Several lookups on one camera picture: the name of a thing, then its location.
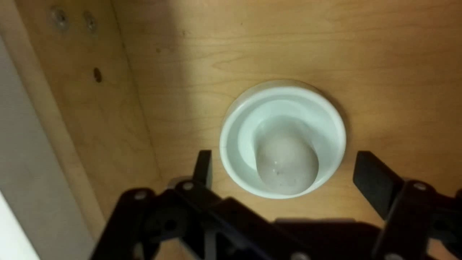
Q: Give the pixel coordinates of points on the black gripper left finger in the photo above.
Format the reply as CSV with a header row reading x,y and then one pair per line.
x,y
203,222

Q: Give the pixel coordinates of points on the white round cup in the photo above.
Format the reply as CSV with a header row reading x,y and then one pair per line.
x,y
240,145

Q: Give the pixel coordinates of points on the drawer screw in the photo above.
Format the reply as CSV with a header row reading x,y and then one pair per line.
x,y
59,16

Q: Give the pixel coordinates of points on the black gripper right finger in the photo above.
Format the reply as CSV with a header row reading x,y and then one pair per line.
x,y
414,211

